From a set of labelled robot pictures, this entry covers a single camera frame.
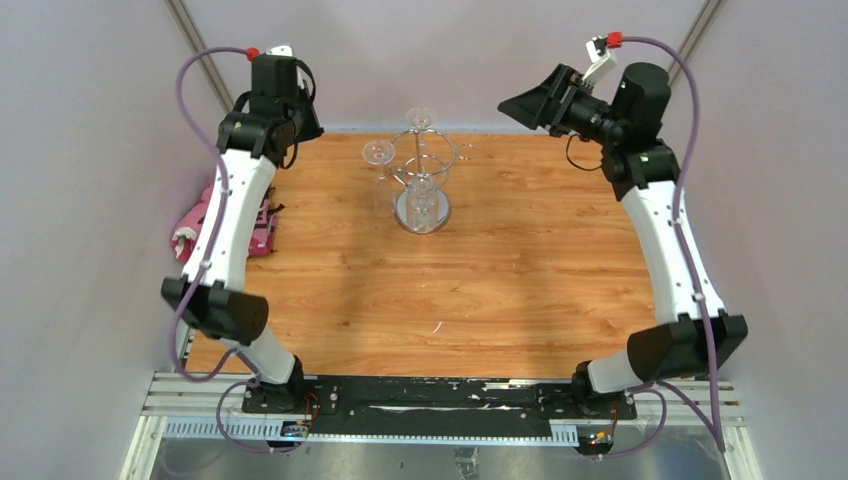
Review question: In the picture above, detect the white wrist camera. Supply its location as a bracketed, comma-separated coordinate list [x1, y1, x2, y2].
[264, 44, 295, 57]
[582, 36, 617, 88]

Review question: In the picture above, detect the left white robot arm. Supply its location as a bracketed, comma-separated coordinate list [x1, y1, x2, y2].
[161, 44, 324, 413]

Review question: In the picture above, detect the clear wine glass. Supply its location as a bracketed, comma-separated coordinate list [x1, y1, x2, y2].
[406, 107, 437, 131]
[362, 140, 395, 217]
[401, 175, 439, 234]

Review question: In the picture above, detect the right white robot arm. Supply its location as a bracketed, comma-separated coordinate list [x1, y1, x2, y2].
[497, 62, 749, 418]

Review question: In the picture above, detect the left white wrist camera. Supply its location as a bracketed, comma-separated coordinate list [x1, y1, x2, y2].
[264, 44, 295, 57]

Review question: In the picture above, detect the chrome wine glass rack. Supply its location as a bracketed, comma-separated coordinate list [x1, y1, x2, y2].
[388, 127, 476, 235]

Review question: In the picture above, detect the pink camouflage cloth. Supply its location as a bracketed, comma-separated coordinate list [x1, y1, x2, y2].
[171, 185, 285, 264]

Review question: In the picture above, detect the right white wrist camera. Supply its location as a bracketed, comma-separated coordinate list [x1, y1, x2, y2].
[582, 36, 617, 88]

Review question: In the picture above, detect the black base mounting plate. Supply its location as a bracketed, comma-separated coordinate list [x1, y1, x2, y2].
[241, 375, 636, 439]

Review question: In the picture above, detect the aluminium frame rail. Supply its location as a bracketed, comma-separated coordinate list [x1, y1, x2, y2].
[141, 374, 711, 450]

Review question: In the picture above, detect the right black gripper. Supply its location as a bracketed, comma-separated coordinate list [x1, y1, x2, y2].
[498, 64, 625, 147]

